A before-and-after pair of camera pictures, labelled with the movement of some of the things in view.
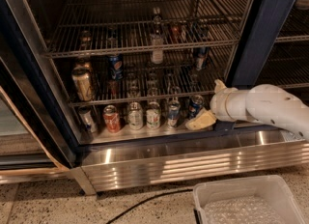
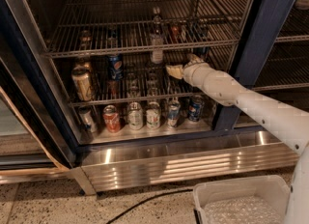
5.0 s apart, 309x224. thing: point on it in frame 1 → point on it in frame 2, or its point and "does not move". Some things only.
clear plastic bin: (246, 200) does not move
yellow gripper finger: (202, 120) → (176, 70)
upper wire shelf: (136, 16) does not move
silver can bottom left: (89, 122) does not move
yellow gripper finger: (219, 86) → (193, 58)
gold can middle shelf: (82, 78) does not move
